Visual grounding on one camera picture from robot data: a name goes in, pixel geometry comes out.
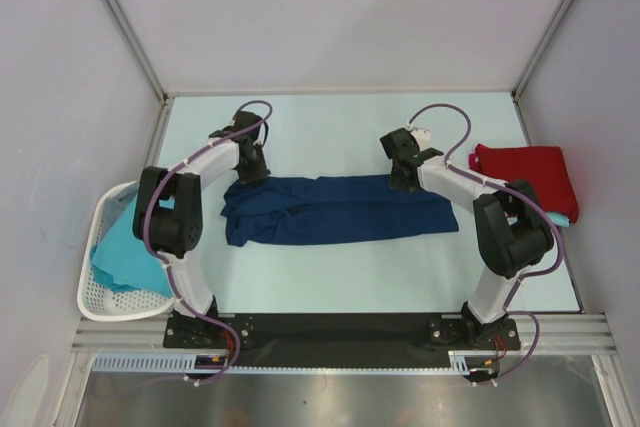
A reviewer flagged navy blue t shirt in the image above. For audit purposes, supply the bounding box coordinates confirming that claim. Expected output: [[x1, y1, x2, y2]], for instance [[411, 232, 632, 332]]
[[221, 175, 459, 247]]

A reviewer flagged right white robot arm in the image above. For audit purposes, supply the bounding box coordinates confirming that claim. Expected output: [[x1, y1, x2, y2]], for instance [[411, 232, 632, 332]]
[[380, 128, 554, 348]]

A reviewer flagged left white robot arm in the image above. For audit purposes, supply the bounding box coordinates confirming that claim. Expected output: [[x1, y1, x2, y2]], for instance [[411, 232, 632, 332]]
[[132, 100, 273, 347]]

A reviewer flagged grey shirt in basket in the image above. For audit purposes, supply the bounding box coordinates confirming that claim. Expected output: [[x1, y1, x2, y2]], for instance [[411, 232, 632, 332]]
[[103, 184, 138, 234]]

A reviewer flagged folded red t shirt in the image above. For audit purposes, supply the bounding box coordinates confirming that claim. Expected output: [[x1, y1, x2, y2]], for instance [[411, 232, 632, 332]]
[[474, 144, 579, 224]]

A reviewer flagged turquoise t shirt in basket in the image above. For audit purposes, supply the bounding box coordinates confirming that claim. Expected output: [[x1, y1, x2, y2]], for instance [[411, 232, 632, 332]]
[[90, 197, 173, 298]]

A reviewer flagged folded light blue t shirt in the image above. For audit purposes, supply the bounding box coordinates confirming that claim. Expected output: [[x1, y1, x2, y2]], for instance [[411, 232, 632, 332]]
[[547, 212, 571, 228]]

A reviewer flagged white laundry basket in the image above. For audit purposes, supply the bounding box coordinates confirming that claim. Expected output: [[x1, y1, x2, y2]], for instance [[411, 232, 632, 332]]
[[76, 182, 172, 322]]

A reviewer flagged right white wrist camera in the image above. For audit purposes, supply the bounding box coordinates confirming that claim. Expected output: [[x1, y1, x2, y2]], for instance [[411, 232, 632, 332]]
[[407, 126, 431, 151]]

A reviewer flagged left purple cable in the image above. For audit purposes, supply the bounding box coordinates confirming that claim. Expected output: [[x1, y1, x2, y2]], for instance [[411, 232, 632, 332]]
[[139, 100, 275, 391]]

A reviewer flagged purple cable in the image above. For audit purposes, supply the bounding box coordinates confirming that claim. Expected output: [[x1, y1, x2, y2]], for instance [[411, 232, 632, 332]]
[[139, 100, 275, 391], [407, 103, 566, 388]]

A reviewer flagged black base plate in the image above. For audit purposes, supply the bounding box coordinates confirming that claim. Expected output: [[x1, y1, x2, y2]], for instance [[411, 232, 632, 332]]
[[163, 312, 521, 369]]

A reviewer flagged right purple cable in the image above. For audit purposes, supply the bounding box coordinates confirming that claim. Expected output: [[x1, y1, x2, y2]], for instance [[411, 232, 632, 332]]
[[407, 103, 566, 388]]

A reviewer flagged light blue cable duct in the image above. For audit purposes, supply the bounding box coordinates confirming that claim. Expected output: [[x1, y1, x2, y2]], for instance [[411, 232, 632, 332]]
[[93, 353, 228, 374]]

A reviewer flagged aluminium frame rail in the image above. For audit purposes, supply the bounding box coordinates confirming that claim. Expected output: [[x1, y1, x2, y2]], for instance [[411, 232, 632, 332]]
[[71, 314, 617, 355]]

